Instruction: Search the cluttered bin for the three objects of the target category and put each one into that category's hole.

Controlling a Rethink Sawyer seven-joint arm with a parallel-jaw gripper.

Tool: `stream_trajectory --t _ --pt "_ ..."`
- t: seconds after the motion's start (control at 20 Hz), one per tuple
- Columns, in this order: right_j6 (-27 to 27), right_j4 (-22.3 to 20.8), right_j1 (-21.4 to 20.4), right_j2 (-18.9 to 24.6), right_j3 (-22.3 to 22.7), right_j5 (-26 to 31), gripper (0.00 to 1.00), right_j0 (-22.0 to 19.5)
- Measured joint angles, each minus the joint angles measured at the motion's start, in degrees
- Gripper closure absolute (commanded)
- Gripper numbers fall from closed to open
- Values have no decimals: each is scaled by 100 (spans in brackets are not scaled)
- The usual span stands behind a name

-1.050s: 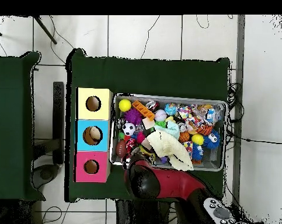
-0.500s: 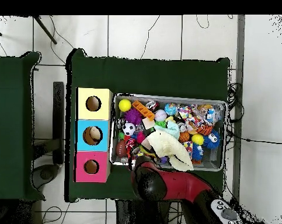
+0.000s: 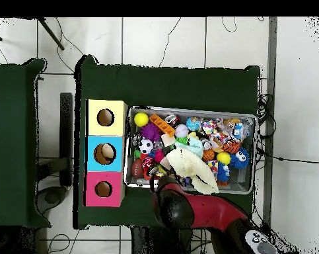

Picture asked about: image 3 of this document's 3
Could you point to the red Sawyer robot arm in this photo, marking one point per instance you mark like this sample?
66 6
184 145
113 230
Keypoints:
209 211

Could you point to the wooden three-hole sorting box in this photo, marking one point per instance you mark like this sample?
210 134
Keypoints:
117 127

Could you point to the silver mesh bin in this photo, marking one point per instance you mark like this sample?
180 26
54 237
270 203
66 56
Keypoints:
241 182

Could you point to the purple spiky ball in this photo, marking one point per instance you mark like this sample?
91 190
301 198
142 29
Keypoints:
150 131

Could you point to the black and white soccer ball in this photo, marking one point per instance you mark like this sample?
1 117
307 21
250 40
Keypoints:
145 146

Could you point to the orange plastic building block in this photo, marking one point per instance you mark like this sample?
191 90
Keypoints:
161 125

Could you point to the white baseball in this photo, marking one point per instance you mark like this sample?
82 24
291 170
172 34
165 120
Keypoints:
181 130

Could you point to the smooth yellow ball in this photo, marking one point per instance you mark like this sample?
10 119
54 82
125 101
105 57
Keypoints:
141 119

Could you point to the brown toy football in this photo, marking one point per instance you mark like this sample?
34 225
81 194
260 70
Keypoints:
136 169

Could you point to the mint green cloth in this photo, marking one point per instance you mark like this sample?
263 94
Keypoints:
196 145

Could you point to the cream knitted cloth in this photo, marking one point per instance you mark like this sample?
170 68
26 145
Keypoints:
191 166

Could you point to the dark green tablecloth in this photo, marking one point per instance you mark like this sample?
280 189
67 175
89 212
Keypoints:
11 145
161 87

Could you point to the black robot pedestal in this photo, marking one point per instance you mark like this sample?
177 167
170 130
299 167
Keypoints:
143 243

